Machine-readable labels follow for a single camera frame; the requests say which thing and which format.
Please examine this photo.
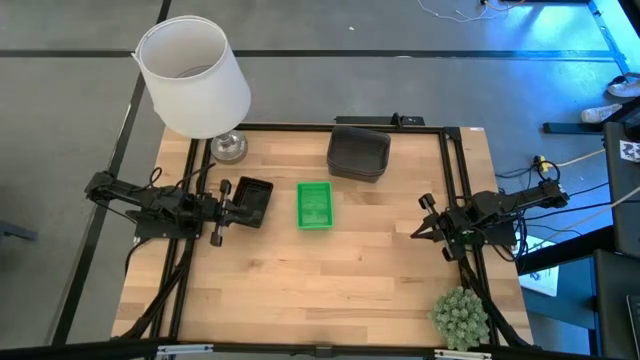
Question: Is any small black perforated basket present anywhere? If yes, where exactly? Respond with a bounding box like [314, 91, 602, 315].
[232, 175, 275, 230]

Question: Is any thin white floor cable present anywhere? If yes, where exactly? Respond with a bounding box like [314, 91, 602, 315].
[416, 0, 526, 24]

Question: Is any yellow floor cable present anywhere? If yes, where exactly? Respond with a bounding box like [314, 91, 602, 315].
[533, 148, 607, 169]

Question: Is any artificial green plant ball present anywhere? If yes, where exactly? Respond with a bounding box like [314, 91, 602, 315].
[428, 286, 491, 353]

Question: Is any black cable hose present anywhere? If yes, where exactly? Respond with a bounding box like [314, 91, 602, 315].
[459, 254, 531, 349]
[119, 244, 194, 341]

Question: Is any black bar device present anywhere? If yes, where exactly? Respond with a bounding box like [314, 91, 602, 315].
[334, 113, 426, 127]

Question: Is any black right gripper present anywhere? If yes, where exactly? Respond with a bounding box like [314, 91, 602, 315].
[409, 192, 484, 263]

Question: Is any black stand foot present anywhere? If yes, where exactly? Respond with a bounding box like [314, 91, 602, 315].
[543, 97, 640, 135]

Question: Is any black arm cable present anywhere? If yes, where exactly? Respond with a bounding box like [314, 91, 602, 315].
[148, 160, 217, 194]
[537, 159, 562, 184]

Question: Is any black floor cable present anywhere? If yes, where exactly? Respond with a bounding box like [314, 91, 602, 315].
[522, 202, 614, 223]
[567, 182, 611, 201]

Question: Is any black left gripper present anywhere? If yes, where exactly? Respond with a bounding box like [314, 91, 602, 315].
[194, 179, 266, 247]

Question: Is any grey furniture foot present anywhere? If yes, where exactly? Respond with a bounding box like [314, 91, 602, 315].
[0, 219, 37, 242]

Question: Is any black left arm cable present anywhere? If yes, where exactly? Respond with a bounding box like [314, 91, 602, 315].
[148, 160, 217, 194]

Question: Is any silver metal bracket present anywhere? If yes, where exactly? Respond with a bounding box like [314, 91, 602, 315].
[155, 343, 215, 357]
[433, 349, 494, 360]

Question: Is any black table beam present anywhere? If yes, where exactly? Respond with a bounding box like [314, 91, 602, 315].
[517, 227, 616, 275]

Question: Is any black equipment box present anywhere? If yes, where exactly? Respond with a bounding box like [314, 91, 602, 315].
[592, 248, 640, 360]

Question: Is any white shade silver table lamp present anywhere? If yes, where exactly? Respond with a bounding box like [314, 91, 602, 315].
[132, 14, 253, 164]

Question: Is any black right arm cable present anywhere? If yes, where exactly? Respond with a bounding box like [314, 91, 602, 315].
[537, 159, 562, 184]

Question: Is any beige floor cable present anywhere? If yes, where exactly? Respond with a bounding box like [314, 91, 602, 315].
[528, 187, 640, 251]

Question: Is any person's foot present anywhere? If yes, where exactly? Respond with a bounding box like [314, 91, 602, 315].
[580, 103, 624, 124]
[607, 73, 640, 99]

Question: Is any white printed paper sheet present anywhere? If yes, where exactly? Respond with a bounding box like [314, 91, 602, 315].
[519, 234, 560, 298]

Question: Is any green plastic basket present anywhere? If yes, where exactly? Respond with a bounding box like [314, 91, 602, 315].
[295, 180, 335, 231]

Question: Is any black cabinet with marker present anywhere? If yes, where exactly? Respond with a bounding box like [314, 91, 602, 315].
[602, 121, 640, 259]

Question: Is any black metal table frame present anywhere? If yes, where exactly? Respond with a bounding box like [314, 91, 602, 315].
[147, 122, 501, 349]

